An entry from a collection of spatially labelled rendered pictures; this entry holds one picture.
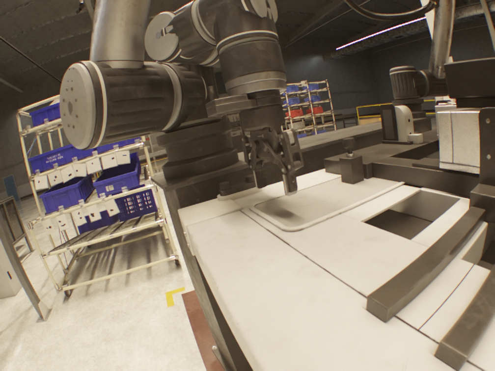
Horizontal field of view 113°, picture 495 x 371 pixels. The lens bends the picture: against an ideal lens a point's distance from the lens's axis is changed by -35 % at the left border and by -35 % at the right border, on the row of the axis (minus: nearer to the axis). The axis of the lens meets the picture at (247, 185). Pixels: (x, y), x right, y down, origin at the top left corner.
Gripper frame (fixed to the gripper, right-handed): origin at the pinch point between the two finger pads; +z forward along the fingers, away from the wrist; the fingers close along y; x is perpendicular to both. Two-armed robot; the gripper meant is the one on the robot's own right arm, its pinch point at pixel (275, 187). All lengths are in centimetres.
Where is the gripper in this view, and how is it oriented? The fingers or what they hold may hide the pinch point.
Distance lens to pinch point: 45.1
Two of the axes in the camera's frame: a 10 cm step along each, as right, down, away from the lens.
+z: 1.9, 9.5, 2.3
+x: -8.5, 2.8, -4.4
